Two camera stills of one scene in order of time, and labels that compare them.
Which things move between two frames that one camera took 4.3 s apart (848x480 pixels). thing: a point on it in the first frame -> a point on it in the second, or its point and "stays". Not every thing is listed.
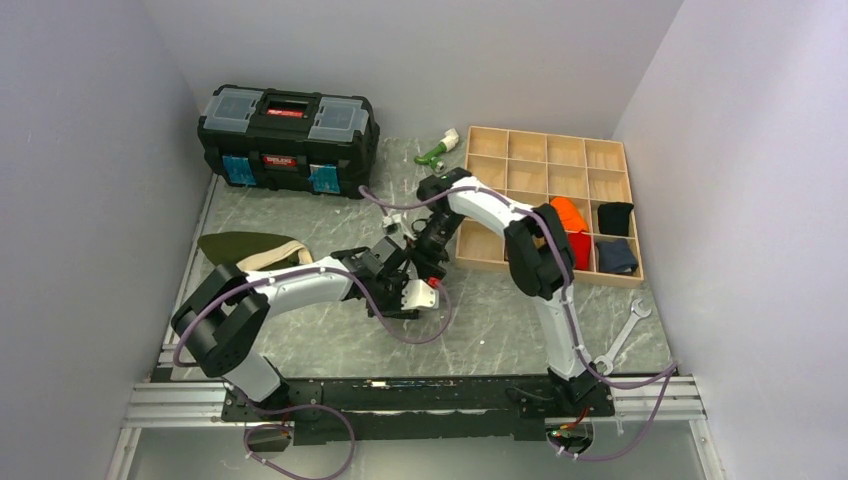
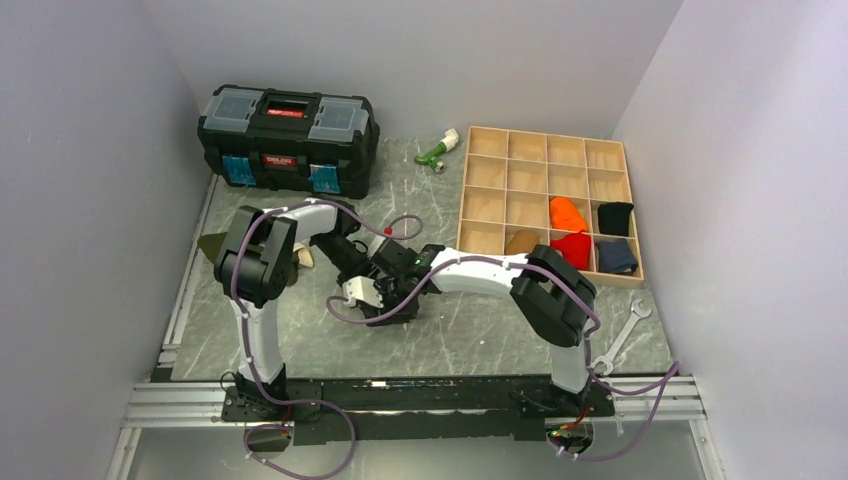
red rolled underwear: [581, 249] stays
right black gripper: [428, 259] -> [383, 289]
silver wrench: [637, 312] stays
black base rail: [368, 411] stays
